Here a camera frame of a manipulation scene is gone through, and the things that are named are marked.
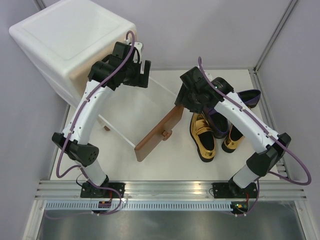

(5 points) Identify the gold metallic loafer left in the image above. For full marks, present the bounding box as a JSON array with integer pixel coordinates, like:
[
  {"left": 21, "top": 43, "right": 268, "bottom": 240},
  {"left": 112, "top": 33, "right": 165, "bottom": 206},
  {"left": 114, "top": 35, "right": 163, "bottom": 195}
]
[{"left": 189, "top": 113, "right": 216, "bottom": 163}]

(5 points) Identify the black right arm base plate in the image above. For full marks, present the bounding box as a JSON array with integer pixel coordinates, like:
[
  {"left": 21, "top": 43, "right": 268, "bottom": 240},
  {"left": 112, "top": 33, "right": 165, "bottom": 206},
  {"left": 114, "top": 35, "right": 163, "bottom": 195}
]
[{"left": 212, "top": 182, "right": 258, "bottom": 200}]

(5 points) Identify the aluminium corner frame post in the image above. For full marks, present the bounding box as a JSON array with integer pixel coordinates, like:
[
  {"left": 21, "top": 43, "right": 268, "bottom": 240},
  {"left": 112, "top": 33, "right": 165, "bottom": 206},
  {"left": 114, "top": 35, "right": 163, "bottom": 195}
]
[{"left": 252, "top": 0, "right": 301, "bottom": 73}]

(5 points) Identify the white plastic shoe cabinet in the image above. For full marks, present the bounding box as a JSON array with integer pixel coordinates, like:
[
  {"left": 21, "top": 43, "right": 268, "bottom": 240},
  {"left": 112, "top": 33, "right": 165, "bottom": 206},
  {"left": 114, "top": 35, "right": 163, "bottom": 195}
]
[{"left": 9, "top": 0, "right": 137, "bottom": 107}]

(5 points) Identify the gold metallic loafer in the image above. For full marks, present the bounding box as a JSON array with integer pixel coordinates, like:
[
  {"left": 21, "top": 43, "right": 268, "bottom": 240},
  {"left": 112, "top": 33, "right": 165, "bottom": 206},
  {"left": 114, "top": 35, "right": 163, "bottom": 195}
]
[
  {"left": 189, "top": 113, "right": 216, "bottom": 163},
  {"left": 221, "top": 125, "right": 245, "bottom": 153}
]

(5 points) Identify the gold metallic loafer right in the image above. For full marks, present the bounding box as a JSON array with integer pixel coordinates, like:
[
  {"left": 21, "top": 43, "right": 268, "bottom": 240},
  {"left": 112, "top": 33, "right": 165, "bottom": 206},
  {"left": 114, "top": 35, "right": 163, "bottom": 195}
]
[{"left": 221, "top": 125, "right": 245, "bottom": 153}]

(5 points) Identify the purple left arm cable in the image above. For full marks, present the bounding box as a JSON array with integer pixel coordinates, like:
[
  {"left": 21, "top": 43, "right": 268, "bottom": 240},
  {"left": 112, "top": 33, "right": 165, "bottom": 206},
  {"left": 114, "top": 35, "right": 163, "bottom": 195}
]
[{"left": 56, "top": 30, "right": 138, "bottom": 180}]

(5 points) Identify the aluminium mounting rail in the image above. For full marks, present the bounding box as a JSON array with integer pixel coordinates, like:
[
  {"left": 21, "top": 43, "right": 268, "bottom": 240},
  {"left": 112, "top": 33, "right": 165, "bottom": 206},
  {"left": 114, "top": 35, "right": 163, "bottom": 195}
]
[{"left": 35, "top": 180, "right": 307, "bottom": 201}]

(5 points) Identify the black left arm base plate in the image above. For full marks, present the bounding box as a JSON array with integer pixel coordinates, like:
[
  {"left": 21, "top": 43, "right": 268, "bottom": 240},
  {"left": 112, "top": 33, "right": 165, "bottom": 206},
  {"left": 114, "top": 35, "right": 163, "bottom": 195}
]
[{"left": 80, "top": 181, "right": 126, "bottom": 199}]

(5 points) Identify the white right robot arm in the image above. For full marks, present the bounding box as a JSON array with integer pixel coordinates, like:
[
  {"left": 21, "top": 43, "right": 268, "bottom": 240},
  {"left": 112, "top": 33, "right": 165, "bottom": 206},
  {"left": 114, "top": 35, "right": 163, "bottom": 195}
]
[{"left": 176, "top": 66, "right": 292, "bottom": 198}]

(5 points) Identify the brown lower drawer knob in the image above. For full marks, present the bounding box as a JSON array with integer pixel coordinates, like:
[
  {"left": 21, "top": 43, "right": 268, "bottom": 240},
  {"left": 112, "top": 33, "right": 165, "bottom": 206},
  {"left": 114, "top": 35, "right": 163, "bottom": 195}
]
[{"left": 162, "top": 130, "right": 173, "bottom": 141}]

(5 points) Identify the aluminium left frame post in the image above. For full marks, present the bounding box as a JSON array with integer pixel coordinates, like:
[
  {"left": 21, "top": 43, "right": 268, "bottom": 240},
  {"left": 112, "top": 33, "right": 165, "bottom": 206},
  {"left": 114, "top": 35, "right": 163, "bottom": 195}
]
[{"left": 33, "top": 0, "right": 47, "bottom": 11}]

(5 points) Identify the beige upper drawer front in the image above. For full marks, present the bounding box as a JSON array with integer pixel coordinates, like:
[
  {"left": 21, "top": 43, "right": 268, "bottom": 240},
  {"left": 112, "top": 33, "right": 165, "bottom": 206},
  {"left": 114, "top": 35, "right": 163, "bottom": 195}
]
[{"left": 67, "top": 31, "right": 132, "bottom": 106}]

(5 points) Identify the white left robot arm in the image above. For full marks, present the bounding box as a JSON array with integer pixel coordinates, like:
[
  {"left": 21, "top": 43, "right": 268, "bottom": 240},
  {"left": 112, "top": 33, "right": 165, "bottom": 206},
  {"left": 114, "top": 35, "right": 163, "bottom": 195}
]
[{"left": 51, "top": 41, "right": 151, "bottom": 199}]

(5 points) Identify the brown-front pulled-out drawer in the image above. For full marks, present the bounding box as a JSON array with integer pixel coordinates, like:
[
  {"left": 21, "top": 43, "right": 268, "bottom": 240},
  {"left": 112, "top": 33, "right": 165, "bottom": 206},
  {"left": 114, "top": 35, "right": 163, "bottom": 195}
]
[{"left": 98, "top": 78, "right": 184, "bottom": 162}]

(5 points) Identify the white slotted cable duct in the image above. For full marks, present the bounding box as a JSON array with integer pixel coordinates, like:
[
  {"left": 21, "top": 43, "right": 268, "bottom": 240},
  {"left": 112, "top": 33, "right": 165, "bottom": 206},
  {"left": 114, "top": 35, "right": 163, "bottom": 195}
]
[{"left": 45, "top": 200, "right": 233, "bottom": 211}]

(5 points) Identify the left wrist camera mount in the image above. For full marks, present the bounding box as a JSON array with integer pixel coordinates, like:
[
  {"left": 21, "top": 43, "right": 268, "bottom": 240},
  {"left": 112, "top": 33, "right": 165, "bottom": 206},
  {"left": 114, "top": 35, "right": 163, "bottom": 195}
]
[{"left": 133, "top": 42, "right": 144, "bottom": 64}]

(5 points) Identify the purple metallic loafer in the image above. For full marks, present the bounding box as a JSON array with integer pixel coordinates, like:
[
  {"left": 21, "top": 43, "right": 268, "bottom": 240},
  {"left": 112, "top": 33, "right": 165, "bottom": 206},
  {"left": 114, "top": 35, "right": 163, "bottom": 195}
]
[
  {"left": 237, "top": 89, "right": 261, "bottom": 109},
  {"left": 204, "top": 108, "right": 229, "bottom": 139}
]

